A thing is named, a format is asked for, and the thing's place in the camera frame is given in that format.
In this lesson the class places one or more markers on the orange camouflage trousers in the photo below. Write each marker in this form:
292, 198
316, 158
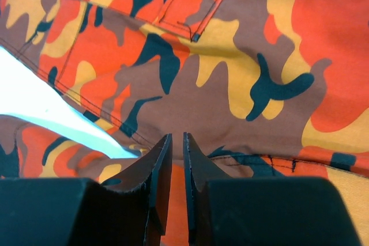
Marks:
265, 87

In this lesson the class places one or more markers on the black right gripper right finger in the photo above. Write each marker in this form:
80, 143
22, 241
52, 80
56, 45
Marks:
223, 210

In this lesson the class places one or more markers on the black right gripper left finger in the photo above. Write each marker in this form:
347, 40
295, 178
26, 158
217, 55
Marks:
129, 208

